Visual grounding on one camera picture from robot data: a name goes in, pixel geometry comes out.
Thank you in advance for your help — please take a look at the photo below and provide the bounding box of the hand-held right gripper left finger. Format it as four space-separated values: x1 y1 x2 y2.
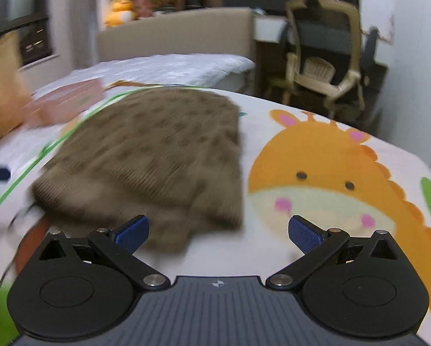
38 214 170 292

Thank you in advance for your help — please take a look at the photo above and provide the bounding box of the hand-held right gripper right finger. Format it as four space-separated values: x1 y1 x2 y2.
265 215 400 292

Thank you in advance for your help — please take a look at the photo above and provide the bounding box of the brown polka dot garment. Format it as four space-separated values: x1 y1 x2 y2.
31 88 245 253

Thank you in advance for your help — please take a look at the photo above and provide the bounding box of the cartoon printed blanket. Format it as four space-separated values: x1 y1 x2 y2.
0 79 431 346

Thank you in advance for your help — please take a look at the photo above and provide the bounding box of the beige paper bag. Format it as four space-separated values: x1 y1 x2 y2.
0 31 32 148

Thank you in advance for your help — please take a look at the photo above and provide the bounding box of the pink gift box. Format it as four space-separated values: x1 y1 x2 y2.
22 78 105 127

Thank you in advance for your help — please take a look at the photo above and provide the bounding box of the white quilted pillow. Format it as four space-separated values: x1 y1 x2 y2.
0 7 255 174

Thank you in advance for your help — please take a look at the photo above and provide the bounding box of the window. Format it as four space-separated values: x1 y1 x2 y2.
0 0 54 67

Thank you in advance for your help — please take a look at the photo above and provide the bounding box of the white wardrobe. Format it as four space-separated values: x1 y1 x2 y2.
381 0 431 181

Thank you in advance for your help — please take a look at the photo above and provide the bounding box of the beige mesh office chair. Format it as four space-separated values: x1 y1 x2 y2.
264 0 380 121

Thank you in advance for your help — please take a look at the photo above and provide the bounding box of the yellow plush toy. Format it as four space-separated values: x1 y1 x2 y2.
103 0 138 29

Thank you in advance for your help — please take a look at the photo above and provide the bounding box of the pink plush toy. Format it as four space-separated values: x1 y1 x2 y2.
134 0 155 18

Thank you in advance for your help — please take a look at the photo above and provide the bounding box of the white box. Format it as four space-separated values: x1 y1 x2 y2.
357 0 396 46

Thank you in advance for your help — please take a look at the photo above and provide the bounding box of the potted plant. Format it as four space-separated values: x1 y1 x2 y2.
154 0 178 13

